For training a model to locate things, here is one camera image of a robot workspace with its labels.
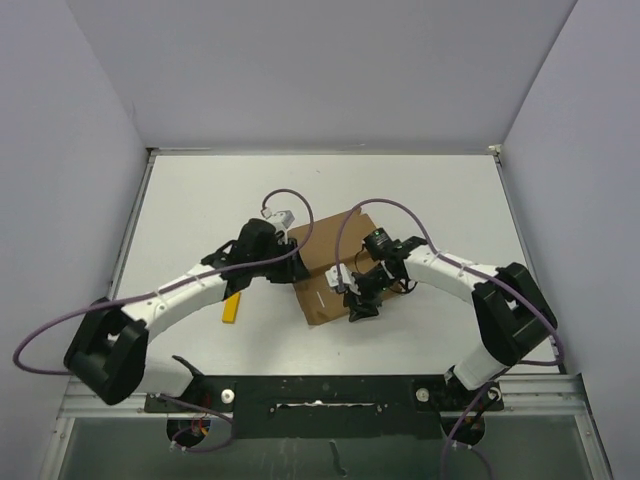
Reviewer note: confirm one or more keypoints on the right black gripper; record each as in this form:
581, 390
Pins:
364, 305

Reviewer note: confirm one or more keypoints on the yellow rectangular block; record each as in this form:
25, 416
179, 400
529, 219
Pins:
231, 308

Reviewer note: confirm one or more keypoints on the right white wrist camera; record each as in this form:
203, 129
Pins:
341, 279

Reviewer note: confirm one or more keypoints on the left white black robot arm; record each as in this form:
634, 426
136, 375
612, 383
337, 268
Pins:
109, 350

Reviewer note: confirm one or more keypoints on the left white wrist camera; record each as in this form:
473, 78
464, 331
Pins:
281, 220

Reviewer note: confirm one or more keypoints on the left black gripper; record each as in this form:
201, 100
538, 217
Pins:
292, 272

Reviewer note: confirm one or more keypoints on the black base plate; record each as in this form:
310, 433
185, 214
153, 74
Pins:
329, 407

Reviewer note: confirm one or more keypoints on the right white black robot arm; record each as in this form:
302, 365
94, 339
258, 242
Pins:
512, 315

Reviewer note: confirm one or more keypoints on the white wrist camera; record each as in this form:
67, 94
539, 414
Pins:
341, 279
281, 220

